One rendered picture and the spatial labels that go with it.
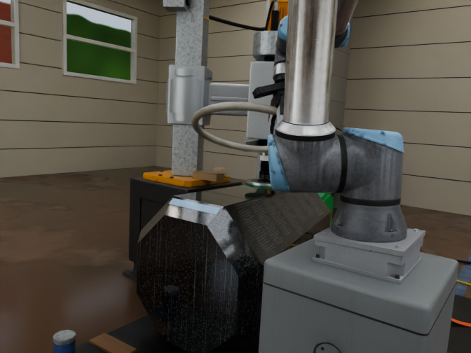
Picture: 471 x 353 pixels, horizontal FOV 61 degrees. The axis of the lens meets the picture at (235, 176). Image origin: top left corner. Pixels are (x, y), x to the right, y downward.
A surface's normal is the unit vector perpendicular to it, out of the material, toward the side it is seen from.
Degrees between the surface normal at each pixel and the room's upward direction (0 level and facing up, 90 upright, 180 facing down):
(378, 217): 70
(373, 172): 94
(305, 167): 103
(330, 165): 85
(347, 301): 90
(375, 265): 90
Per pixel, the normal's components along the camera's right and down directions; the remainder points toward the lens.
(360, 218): -0.48, -0.23
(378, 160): -0.07, 0.11
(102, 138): 0.80, 0.12
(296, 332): -0.59, 0.08
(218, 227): 0.07, -0.40
